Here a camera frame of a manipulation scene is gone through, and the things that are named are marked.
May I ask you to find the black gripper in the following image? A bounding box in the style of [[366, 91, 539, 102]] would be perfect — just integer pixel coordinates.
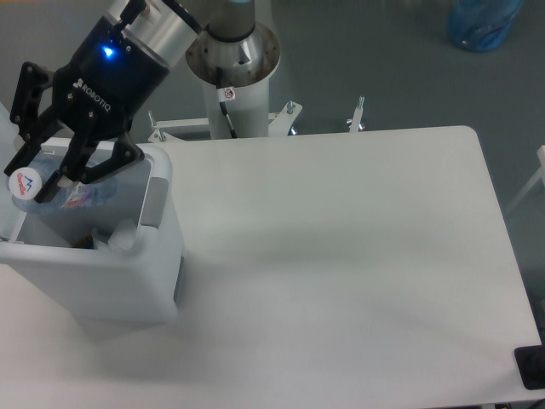
[[4, 17, 169, 203]]

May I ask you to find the crushed clear plastic bottle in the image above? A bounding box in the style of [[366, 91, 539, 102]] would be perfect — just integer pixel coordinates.
[[7, 153, 119, 214]]

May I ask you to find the white paper carton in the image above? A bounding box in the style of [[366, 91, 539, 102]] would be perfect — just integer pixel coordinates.
[[91, 219, 137, 251]]

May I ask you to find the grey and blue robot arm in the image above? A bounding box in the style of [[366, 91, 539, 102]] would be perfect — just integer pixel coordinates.
[[4, 1, 255, 204]]

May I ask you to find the white open trash can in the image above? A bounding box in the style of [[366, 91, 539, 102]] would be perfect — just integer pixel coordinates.
[[1, 144, 186, 323]]

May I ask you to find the blue water jug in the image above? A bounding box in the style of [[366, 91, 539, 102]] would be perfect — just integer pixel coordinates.
[[446, 0, 525, 53]]

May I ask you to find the black device at table edge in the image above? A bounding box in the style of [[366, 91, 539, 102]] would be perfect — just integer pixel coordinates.
[[514, 345, 544, 390]]

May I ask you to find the black cable on pedestal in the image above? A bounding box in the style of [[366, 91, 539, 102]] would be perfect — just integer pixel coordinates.
[[215, 66, 238, 140]]

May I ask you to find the white base bracket with bolt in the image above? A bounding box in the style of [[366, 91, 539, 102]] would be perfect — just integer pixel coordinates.
[[346, 95, 365, 133]]

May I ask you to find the white frame at right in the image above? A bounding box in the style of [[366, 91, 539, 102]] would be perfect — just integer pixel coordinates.
[[506, 145, 544, 214]]

